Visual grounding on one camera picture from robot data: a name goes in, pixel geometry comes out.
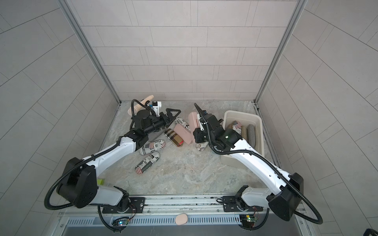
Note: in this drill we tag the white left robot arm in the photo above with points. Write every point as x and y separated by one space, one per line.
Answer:
78 184

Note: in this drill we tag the map print glasses case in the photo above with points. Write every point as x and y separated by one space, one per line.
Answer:
201 146

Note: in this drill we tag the cream plastic storage box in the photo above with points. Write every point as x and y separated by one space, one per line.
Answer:
246 119

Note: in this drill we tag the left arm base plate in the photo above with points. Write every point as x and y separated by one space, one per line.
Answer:
134 205

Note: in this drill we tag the pink glasses case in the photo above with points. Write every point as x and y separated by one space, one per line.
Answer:
183 133
193 121

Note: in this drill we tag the circuit board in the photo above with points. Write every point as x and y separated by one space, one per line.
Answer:
248 221
121 222

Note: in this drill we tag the dark grey glasses case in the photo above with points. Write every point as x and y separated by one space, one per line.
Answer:
252 135

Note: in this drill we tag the right circuit board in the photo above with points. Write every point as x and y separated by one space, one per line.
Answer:
248 221

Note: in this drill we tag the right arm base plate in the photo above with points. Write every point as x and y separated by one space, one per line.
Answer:
231 204

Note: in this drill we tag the left circuit board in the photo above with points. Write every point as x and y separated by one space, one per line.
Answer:
121 222

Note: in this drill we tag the aluminium rail frame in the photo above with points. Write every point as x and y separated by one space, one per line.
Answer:
202 204

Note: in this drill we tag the pink oval eraser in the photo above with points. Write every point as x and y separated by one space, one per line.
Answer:
181 219

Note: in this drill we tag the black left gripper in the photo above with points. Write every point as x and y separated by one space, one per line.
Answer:
166 123

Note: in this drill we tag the beige microphone head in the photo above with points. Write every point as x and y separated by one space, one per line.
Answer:
139 105

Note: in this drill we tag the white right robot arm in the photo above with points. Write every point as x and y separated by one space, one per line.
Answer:
285 196

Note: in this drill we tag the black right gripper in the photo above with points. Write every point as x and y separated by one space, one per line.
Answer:
198 137

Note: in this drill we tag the green small block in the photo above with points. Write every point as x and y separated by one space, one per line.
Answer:
100 182

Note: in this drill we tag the brown plaid glasses case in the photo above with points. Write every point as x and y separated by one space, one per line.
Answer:
174 137

